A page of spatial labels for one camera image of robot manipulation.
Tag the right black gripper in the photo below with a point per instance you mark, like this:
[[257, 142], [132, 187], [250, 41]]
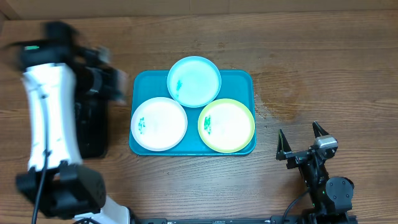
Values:
[[296, 157]]

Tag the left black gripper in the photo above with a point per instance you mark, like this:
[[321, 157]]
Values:
[[109, 91]]

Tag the white plate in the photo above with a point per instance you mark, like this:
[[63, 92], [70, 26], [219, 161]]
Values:
[[159, 124]]

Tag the light blue plate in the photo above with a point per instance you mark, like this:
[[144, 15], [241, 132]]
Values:
[[194, 81]]

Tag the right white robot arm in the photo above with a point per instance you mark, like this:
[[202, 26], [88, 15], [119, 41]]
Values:
[[331, 196]]

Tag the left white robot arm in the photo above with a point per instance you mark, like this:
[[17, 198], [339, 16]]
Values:
[[68, 88]]

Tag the black rectangular water tray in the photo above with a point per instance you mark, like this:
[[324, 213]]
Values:
[[91, 119]]

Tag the teal plastic tray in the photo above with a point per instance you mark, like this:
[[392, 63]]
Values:
[[235, 84]]

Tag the green rimmed yellow plate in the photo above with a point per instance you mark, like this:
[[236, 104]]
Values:
[[226, 125]]

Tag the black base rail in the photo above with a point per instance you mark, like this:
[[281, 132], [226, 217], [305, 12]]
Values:
[[248, 220]]

